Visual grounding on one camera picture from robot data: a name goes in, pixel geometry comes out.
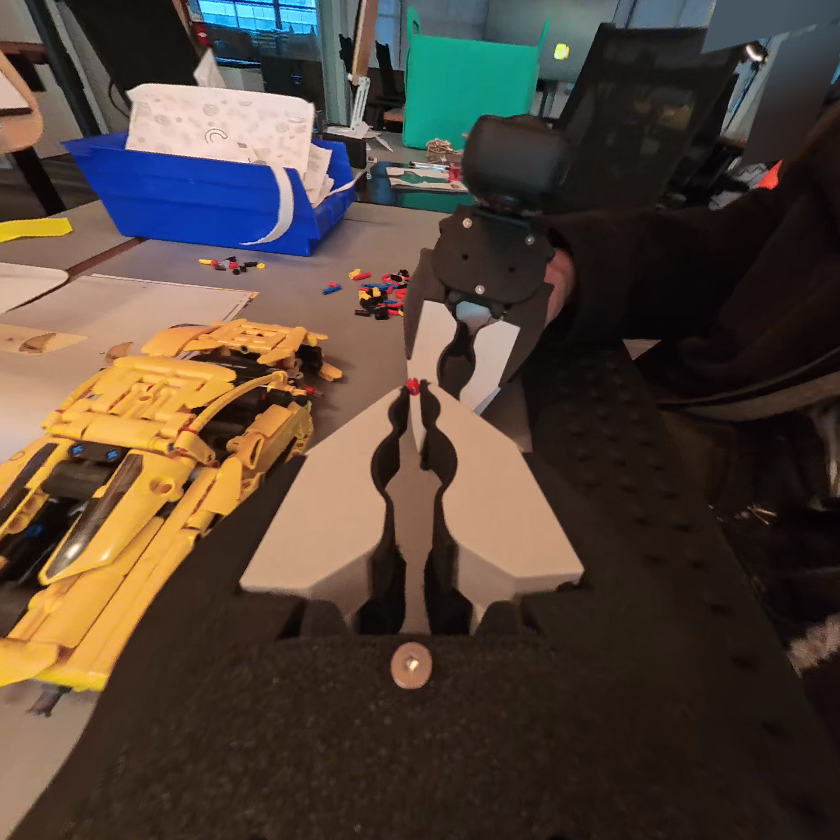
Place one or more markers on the grey desk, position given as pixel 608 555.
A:
pixel 354 223

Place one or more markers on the instruction booklet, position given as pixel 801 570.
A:
pixel 131 302

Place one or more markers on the scattered black brick pins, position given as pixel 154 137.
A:
pixel 241 266

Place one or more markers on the green cutting mat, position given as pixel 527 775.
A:
pixel 407 193

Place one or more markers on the blue storage bin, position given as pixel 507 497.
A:
pixel 197 190

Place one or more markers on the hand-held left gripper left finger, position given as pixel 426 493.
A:
pixel 308 525

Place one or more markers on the perforated grey panel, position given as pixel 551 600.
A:
pixel 656 525

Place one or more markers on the yellow paper note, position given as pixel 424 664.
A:
pixel 33 229

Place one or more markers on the pile of mixed small bricks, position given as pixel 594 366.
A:
pixel 377 295

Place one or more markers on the wooden sign board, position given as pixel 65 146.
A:
pixel 26 118

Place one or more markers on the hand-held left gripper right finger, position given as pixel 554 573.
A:
pixel 518 525

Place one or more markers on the yellow toy brick car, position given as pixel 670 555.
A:
pixel 144 420

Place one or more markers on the orange traffic cone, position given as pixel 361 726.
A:
pixel 772 176

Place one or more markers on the white and green card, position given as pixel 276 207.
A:
pixel 420 177

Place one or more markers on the wooden puzzle pieces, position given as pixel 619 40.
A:
pixel 443 151

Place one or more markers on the white paper bag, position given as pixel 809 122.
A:
pixel 216 124

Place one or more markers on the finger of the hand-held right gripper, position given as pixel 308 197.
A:
pixel 495 361
pixel 426 334

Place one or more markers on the person's right hand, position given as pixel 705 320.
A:
pixel 563 285

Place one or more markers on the black mesh office chair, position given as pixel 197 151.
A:
pixel 643 111

